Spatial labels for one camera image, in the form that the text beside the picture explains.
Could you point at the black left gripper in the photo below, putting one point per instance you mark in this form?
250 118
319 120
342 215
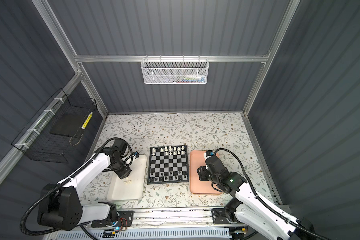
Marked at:
125 172

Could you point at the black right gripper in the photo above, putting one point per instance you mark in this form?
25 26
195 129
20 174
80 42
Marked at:
201 173

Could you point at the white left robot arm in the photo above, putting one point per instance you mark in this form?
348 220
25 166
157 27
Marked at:
63 210

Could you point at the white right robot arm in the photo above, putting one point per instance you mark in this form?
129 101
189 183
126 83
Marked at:
254 210

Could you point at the black white chess board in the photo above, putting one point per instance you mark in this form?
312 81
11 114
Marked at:
168 164

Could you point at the white plastic tray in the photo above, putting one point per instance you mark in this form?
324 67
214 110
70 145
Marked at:
118 191

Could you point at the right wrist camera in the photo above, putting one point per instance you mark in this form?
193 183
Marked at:
214 164

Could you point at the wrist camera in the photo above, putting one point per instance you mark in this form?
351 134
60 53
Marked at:
214 164
121 146

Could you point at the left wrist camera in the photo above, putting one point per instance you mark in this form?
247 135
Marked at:
121 146

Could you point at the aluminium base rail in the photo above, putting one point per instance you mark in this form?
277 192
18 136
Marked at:
174 216

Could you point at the black wire side basket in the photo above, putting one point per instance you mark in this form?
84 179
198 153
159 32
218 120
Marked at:
63 133

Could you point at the white vented cable duct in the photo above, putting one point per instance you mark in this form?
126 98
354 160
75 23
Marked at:
162 234

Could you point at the white wire wall basket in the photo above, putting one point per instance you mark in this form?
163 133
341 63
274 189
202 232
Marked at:
175 73

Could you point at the aluminium horizontal wall rail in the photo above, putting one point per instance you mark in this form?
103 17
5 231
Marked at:
160 58

